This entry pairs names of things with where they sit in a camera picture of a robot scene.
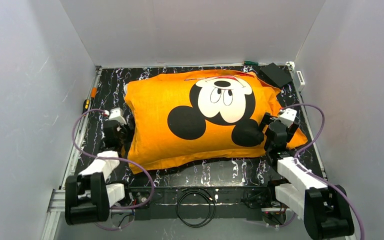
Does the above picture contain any purple cable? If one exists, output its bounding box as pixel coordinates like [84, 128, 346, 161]
[279, 103, 366, 240]
[71, 108, 156, 231]

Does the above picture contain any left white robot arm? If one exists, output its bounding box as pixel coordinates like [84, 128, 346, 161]
[64, 119, 128, 225]

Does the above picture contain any orange printed pillowcase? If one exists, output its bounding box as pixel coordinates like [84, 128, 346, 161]
[124, 69, 309, 175]

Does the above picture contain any yellow handled screwdriver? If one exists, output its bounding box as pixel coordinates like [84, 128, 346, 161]
[82, 87, 97, 113]

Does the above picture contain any black flat pad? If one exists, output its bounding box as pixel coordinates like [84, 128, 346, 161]
[258, 62, 293, 89]

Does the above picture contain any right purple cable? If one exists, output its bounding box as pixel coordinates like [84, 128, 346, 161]
[279, 103, 366, 240]

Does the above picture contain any white power strip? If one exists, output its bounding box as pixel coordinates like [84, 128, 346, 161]
[294, 70, 306, 93]

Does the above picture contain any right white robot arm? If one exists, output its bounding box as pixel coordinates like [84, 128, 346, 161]
[260, 108, 355, 240]

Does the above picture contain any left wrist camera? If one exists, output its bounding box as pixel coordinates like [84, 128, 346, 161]
[103, 107, 128, 125]

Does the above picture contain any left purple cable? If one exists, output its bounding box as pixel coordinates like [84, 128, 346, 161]
[71, 108, 156, 231]

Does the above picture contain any black cable loop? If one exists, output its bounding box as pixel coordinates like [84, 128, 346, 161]
[175, 187, 217, 229]

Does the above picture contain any green handled screwdriver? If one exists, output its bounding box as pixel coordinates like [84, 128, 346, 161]
[243, 60, 259, 66]

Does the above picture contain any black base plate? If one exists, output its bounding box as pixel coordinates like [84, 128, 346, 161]
[111, 186, 292, 223]

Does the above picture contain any aluminium frame rail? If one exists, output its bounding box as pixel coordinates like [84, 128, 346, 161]
[41, 187, 358, 240]

